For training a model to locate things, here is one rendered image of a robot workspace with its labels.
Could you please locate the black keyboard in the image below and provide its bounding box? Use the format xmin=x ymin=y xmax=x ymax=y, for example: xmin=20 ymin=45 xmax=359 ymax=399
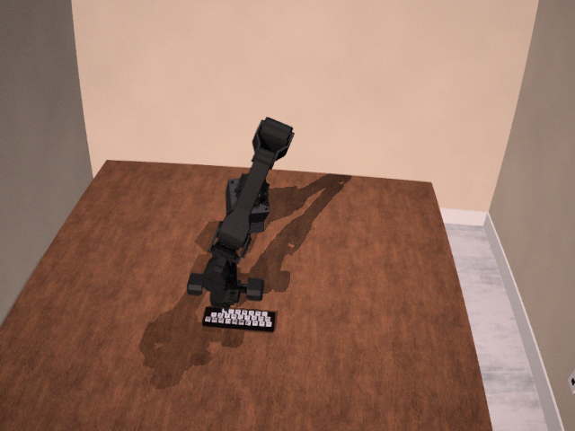
xmin=202 ymin=307 xmax=275 ymax=332

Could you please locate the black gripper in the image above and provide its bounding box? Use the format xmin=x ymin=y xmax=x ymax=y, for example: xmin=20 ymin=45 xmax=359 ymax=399
xmin=187 ymin=267 xmax=264 ymax=301

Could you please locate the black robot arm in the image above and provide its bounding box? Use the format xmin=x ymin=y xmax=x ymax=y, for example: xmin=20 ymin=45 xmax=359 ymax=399
xmin=200 ymin=117 xmax=295 ymax=308

